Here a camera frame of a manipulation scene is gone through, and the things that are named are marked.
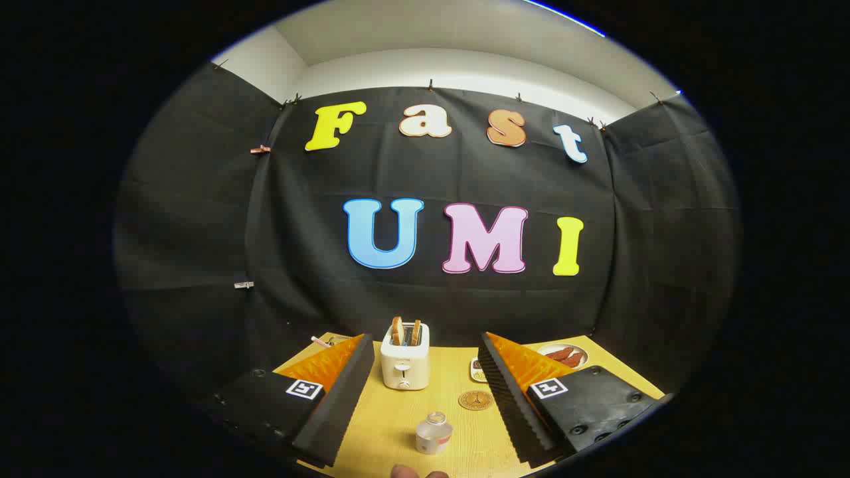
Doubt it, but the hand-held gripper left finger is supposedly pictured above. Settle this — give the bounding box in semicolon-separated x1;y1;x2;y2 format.
211;333;376;469

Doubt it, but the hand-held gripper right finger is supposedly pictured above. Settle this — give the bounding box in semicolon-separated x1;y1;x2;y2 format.
478;331;665;469

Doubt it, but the clear juice bottle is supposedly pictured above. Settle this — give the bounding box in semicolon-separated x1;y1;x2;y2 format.
416;412;454;455

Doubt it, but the wooden table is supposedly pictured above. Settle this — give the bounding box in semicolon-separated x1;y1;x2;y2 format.
272;332;665;478

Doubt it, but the round white plate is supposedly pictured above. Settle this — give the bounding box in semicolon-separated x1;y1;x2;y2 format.
537;343;589;370

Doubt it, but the white toaster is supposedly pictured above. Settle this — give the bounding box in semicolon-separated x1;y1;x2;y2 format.
380;322;431;391

